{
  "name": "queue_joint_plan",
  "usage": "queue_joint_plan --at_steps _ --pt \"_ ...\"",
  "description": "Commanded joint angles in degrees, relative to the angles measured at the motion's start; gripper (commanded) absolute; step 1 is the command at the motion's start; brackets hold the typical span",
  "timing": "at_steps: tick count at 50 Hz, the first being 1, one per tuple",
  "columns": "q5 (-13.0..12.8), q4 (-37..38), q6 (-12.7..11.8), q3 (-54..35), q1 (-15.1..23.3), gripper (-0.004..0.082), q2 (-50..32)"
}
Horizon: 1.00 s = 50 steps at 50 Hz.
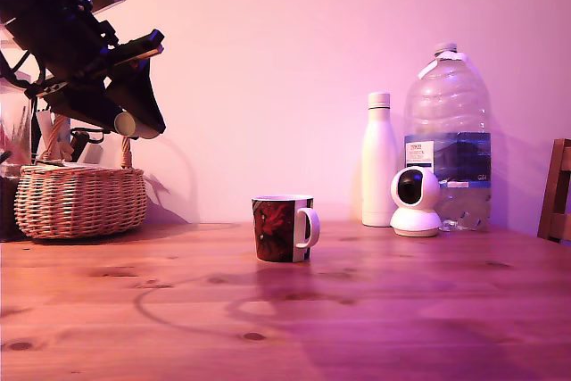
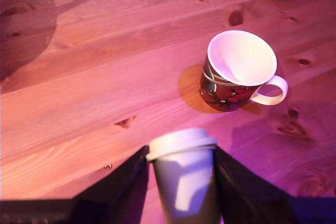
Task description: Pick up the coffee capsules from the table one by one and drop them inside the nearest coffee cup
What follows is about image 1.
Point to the pale coffee capsule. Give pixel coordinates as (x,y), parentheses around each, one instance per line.
(128,124)

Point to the dark small object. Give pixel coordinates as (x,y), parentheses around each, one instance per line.
(80,144)

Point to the white card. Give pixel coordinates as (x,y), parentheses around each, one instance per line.
(44,131)

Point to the glass jar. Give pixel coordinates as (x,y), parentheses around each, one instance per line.
(15,131)

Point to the white insulated bottle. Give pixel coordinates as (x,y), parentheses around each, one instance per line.
(379,167)

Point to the large clear water bottle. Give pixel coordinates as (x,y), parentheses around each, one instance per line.
(446,100)

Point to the wooden chair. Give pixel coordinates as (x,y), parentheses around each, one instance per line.
(557,184)

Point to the small white round camera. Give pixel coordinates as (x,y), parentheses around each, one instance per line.
(415,218)

